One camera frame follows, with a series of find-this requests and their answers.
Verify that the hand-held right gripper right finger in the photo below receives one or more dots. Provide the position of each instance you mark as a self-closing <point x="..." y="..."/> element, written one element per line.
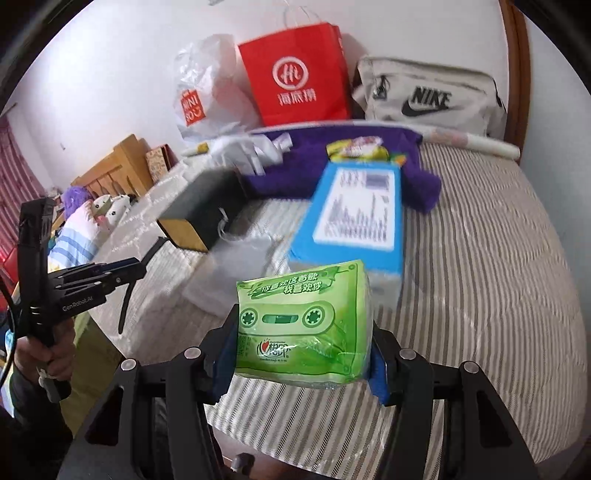
<point x="381" y="374"/>

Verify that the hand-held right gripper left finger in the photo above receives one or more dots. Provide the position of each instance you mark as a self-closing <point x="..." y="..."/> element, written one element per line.
<point x="226" y="364"/>

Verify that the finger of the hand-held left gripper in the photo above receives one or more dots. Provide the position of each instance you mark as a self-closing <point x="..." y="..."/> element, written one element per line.
<point x="92" y="269"/>
<point x="87" y="286"/>

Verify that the green tissue pack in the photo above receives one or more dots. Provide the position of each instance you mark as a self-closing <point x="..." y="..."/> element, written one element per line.
<point x="300" y="323"/>

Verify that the blue tissue box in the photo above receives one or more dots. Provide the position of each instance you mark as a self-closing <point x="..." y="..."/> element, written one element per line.
<point x="351" y="258"/>

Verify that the person's left forearm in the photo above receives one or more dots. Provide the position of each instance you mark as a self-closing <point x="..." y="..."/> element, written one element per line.
<point x="27" y="424"/>

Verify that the person's left hand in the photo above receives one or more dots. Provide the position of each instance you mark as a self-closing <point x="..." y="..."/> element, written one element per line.
<point x="51" y="357"/>

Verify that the blue striped pillow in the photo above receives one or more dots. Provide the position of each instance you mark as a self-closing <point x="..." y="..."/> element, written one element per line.
<point x="74" y="240"/>

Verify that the spotted plush toy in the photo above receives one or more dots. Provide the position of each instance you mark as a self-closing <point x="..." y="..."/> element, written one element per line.
<point x="113" y="210"/>

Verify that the green blanket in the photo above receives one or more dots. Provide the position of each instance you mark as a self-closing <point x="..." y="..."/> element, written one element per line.
<point x="92" y="350"/>

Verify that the purple plush toy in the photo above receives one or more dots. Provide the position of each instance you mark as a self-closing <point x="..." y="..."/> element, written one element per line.
<point x="76" y="198"/>

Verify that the red curtain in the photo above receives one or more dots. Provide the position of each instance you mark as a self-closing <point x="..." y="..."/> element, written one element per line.
<point x="18" y="175"/>

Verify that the clear plastic bag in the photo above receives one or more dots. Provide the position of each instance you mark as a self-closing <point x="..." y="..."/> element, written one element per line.
<point x="231" y="272"/>

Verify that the wooden headboard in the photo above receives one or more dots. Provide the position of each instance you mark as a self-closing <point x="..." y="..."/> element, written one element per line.
<point x="124" y="161"/>

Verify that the brown patterned box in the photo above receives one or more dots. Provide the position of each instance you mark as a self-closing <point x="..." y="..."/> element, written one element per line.
<point x="159" y="161"/>

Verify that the dark green tin box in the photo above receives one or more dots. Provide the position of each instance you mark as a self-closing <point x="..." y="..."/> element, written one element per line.
<point x="203" y="203"/>

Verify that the purple towel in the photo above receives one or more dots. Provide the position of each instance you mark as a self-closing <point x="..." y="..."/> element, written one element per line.
<point x="295" y="175"/>

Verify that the white plastic shopping bag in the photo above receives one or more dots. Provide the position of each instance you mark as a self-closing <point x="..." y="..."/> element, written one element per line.
<point x="217" y="83"/>

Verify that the green snack packet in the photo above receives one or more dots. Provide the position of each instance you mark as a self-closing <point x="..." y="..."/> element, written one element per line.
<point x="337" y="150"/>

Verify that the rolled printed paper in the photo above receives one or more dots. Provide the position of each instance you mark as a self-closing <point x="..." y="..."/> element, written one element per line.
<point x="475" y="143"/>

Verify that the red paper bag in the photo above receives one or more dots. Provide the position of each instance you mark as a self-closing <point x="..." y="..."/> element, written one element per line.
<point x="258" y="60"/>

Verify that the beige waist bag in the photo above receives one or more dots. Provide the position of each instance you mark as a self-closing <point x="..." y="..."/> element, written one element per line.
<point x="397" y="87"/>

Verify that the wooden door frame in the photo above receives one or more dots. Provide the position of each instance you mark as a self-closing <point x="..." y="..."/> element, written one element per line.
<point x="517" y="69"/>

